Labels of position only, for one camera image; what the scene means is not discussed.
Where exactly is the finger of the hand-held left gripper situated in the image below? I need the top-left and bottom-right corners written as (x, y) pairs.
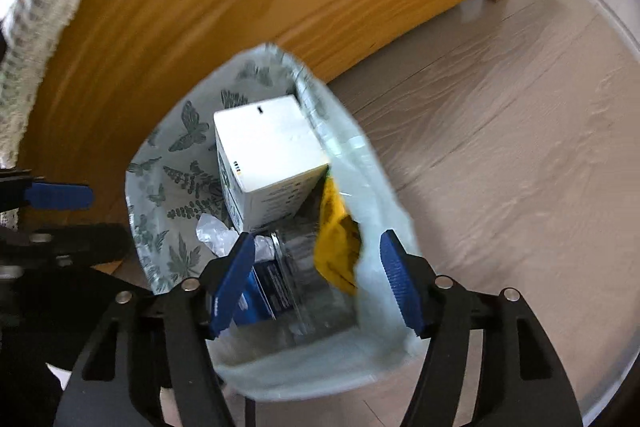
top-left (0, 169), bottom-right (94, 212)
top-left (0, 223), bottom-right (133, 269)

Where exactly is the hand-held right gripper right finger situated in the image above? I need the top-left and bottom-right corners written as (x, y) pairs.
top-left (379, 229), bottom-right (583, 427)

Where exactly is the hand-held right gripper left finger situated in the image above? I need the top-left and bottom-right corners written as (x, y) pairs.
top-left (52, 232), bottom-right (257, 427)

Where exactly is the small blue box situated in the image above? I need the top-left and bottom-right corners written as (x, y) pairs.
top-left (235, 259), bottom-right (296, 328)

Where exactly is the pale green leaf-print plastic bag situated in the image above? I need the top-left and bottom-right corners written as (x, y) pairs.
top-left (125, 42), bottom-right (426, 403)

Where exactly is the yellow snack packet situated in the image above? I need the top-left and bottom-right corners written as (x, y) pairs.
top-left (313, 174), bottom-right (362, 298)

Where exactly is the clear plastic bottle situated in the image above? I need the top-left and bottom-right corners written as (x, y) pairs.
top-left (272, 227), bottom-right (361, 343)

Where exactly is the white milk carton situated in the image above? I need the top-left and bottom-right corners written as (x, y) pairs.
top-left (214, 95), bottom-right (331, 233)

